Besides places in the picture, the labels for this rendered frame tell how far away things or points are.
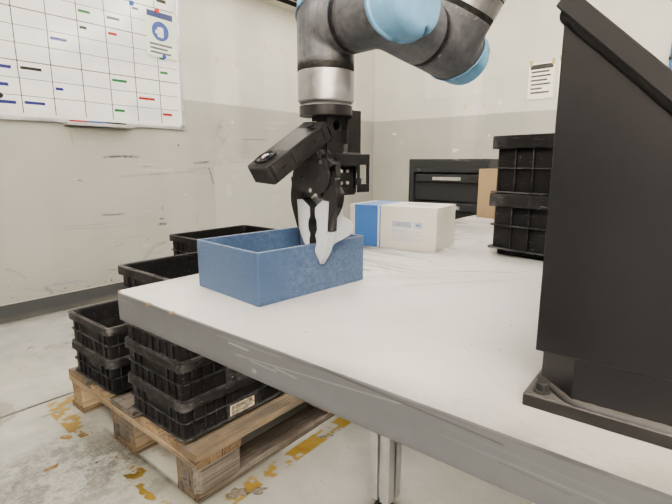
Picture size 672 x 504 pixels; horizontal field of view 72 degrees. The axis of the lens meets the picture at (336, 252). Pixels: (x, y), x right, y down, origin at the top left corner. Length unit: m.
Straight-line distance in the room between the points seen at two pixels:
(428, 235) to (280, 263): 0.43
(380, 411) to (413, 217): 0.62
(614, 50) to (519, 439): 0.25
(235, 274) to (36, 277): 2.62
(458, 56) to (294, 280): 0.36
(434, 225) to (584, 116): 0.63
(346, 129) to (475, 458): 0.44
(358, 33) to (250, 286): 0.33
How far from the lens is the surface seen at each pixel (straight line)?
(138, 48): 3.47
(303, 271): 0.63
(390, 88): 5.17
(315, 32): 0.62
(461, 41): 0.65
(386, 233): 0.99
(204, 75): 3.73
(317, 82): 0.61
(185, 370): 1.27
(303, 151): 0.59
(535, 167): 0.93
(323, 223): 0.61
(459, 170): 2.46
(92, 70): 3.31
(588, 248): 0.35
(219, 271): 0.66
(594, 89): 0.35
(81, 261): 3.26
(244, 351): 0.50
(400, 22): 0.54
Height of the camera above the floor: 0.88
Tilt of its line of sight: 11 degrees down
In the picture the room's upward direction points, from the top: straight up
